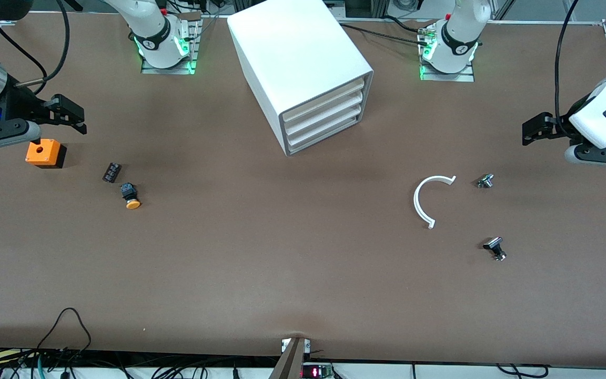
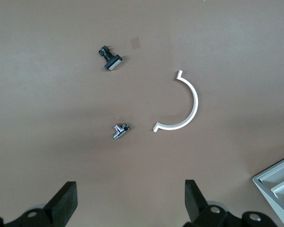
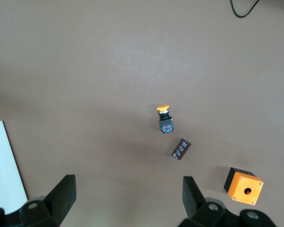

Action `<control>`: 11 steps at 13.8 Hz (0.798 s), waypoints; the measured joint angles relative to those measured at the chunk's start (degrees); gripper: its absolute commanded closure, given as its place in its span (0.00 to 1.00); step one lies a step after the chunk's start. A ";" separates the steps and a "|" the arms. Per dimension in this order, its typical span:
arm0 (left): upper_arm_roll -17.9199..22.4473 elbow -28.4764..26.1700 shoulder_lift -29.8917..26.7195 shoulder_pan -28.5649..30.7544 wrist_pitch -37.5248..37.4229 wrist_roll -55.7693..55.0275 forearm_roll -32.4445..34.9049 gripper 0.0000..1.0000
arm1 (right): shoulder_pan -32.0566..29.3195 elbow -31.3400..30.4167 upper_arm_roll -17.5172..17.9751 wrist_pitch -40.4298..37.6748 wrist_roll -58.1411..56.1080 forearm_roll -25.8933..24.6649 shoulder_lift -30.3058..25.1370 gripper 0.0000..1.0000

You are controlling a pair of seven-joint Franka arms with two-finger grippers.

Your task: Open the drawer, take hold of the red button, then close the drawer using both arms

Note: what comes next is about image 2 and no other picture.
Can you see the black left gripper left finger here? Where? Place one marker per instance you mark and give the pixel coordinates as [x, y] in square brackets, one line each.
[61, 203]

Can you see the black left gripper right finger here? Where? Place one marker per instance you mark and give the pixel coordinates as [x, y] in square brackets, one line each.
[194, 201]

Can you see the white drawer cabinet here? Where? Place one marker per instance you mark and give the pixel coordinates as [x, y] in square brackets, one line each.
[262, 189]

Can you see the small chrome metal fitting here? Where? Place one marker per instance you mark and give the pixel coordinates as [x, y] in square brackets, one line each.
[120, 130]

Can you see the white semicircular bracket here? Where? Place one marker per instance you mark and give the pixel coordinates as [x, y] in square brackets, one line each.
[195, 101]

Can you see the black square push button switch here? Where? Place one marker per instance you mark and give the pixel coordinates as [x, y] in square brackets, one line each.
[111, 62]

